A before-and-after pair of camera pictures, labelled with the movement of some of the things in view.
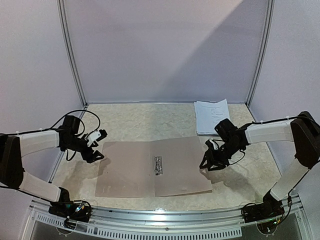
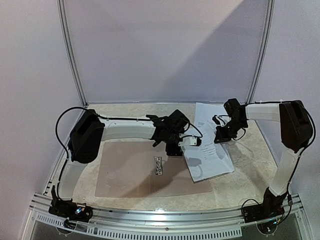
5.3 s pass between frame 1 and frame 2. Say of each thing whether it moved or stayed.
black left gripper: moved
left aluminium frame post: stayed
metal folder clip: stayed
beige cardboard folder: stayed
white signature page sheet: moved
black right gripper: moved
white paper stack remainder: stayed
